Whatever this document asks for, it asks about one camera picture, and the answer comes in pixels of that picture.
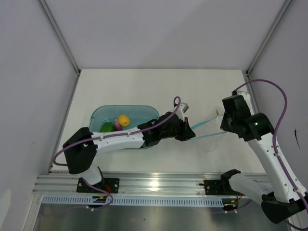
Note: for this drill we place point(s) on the aluminium rail base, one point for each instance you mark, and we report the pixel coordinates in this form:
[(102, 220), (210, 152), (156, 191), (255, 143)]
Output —
[(138, 184)]

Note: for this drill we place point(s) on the green toy bell pepper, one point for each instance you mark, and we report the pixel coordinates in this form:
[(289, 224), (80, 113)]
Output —
[(107, 127)]

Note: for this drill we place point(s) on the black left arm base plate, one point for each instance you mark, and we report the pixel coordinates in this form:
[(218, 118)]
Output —
[(110, 185)]

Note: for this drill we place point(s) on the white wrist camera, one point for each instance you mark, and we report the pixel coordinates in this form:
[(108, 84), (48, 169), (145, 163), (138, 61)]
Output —
[(183, 107), (245, 95)]

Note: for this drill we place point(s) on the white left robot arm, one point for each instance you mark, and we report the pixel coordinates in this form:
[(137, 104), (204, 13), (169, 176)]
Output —
[(83, 146)]

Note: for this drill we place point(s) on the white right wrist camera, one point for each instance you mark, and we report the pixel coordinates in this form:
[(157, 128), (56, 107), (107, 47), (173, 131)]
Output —
[(245, 95)]

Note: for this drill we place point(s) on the purple toy eggplant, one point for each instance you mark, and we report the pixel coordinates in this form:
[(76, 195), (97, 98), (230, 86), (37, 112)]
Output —
[(117, 125)]

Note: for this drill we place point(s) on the white slotted cable duct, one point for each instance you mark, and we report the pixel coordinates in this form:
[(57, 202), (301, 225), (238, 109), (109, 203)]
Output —
[(137, 200)]

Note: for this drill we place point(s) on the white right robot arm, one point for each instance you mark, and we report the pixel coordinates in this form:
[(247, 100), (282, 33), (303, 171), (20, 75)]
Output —
[(286, 196)]

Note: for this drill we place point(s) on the clear zip top bag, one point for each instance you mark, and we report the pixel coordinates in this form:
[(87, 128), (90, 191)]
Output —
[(208, 132)]

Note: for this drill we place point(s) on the aluminium frame post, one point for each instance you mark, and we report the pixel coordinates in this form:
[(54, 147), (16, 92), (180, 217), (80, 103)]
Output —
[(273, 29), (58, 34)]

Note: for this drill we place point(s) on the left aluminium frame post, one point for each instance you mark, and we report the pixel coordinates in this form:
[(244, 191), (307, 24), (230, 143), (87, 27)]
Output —
[(58, 34)]

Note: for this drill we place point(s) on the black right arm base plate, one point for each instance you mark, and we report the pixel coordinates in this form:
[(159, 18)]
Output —
[(217, 187)]

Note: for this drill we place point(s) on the right aluminium frame post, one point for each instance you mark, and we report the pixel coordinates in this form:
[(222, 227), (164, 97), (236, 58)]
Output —
[(273, 29)]

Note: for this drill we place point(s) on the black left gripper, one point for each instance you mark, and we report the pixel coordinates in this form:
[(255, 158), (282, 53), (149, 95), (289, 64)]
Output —
[(186, 133)]

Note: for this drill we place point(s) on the yellow toy orange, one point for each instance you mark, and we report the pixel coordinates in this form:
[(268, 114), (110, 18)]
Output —
[(123, 120)]

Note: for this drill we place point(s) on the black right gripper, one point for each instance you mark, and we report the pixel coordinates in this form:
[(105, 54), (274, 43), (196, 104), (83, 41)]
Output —
[(224, 126)]

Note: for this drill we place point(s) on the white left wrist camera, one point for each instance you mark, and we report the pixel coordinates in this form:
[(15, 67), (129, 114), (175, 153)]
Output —
[(183, 107)]

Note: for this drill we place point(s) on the teal plastic tray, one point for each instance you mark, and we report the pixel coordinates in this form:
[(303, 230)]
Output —
[(138, 114)]

